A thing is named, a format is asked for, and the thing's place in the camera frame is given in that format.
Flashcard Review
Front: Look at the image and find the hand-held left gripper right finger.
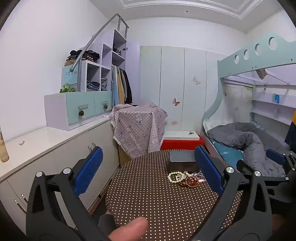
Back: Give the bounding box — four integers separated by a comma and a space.
190, 145, 279, 241

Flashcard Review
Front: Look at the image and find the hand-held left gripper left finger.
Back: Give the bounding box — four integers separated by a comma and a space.
26, 146, 111, 241

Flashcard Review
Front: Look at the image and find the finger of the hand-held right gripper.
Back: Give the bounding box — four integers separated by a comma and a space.
265, 149, 296, 169
236, 159, 290, 186

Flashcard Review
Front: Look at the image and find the grey metal tin box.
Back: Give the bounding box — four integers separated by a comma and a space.
168, 150, 200, 173

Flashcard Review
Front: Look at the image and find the pink bead jewelry pile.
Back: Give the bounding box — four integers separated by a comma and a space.
184, 171, 206, 183

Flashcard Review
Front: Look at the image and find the person's left hand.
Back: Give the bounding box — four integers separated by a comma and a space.
108, 217, 149, 241

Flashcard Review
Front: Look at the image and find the teal bed sheet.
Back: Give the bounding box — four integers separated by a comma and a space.
211, 141, 244, 169

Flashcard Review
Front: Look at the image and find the blue and yellow jacket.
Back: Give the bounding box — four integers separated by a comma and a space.
284, 116, 296, 147

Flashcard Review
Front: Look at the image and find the grey duvet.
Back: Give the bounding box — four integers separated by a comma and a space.
206, 122, 287, 178

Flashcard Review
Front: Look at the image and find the wooden cabinet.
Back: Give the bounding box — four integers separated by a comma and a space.
118, 145, 131, 169

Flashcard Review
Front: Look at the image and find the low white cabinet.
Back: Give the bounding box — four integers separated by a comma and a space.
0, 116, 121, 232

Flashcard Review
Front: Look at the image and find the red and white box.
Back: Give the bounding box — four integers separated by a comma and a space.
160, 130, 204, 151

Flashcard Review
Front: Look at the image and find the brown polka dot tablecloth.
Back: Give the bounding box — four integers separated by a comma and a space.
105, 150, 244, 241

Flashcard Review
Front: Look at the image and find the pink checked bear cloth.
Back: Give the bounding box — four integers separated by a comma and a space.
110, 102, 168, 157

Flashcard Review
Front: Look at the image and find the green artificial plant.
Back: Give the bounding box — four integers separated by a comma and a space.
60, 83, 75, 93

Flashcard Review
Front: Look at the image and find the grey folded clothes pile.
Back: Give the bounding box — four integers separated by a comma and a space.
87, 77, 108, 91

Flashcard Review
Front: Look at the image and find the light blue hanging shirt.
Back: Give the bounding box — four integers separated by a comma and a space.
112, 66, 120, 106

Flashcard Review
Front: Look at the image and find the clear glass bottle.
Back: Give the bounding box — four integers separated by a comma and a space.
0, 126, 10, 163

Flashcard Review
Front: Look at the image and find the yellow hanging garment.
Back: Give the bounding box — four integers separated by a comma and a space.
117, 67, 125, 105

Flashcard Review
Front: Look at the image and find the dark hanging garment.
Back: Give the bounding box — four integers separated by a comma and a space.
122, 69, 133, 104

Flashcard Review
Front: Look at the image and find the light blue storage box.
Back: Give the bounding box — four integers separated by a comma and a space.
62, 65, 78, 92

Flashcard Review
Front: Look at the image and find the teal bunk bed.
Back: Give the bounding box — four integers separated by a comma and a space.
201, 32, 296, 176

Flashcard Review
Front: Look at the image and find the white wardrobe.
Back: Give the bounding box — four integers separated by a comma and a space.
139, 45, 226, 135

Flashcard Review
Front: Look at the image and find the white stair shelf unit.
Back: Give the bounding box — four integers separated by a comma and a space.
61, 29, 140, 105

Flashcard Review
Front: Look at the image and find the dark folded clothes pile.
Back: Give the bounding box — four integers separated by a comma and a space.
67, 50, 100, 62

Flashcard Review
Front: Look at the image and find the grey metal handrail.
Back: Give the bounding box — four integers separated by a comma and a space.
69, 13, 129, 72

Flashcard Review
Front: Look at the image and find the red bead bracelet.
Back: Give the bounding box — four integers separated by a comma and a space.
178, 178, 199, 188

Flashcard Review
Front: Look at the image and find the white bead bracelet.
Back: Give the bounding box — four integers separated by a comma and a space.
168, 171, 186, 185

